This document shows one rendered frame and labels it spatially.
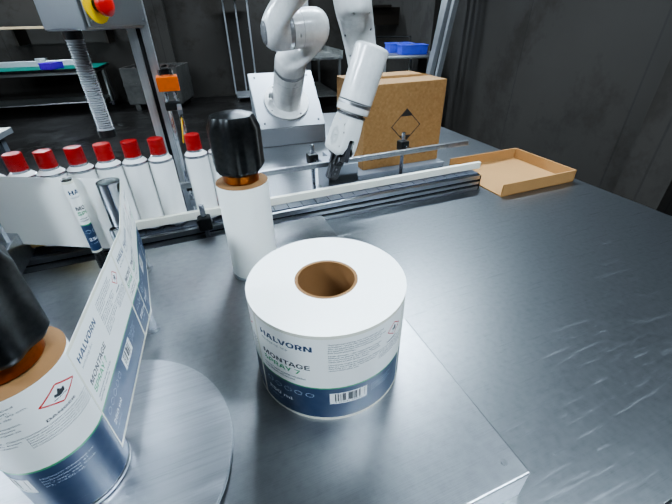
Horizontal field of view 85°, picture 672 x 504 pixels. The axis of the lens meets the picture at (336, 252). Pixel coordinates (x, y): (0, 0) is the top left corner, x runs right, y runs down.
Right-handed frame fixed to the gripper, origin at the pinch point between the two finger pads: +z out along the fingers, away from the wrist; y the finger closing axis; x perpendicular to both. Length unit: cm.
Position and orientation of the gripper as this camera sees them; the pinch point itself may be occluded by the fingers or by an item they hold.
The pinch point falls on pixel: (333, 171)
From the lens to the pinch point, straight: 102.2
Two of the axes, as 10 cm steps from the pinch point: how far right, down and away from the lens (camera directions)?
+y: 3.7, 5.0, -7.8
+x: 8.8, 0.8, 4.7
